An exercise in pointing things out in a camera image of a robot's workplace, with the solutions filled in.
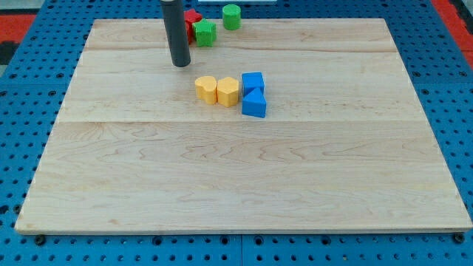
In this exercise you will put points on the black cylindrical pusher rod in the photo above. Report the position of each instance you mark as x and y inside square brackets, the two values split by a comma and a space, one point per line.
[175, 25]

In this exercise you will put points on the blue cube block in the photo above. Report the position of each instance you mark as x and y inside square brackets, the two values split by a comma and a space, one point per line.
[251, 81]

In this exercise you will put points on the green cylinder block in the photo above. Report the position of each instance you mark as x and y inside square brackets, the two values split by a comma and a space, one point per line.
[231, 17]

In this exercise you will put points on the red star block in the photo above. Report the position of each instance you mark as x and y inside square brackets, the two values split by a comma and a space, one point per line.
[191, 16]

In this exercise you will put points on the green star block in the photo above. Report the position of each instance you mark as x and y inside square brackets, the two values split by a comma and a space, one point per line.
[205, 33]

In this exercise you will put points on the blue triangle block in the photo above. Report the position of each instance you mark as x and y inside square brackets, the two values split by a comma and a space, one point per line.
[254, 104]

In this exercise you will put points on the light wooden board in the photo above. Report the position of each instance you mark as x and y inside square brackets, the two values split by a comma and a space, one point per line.
[345, 146]

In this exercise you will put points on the yellow heart block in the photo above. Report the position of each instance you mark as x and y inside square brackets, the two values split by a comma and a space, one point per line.
[206, 89]

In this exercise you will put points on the yellow hexagon block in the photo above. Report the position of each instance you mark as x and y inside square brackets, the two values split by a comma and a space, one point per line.
[228, 91]

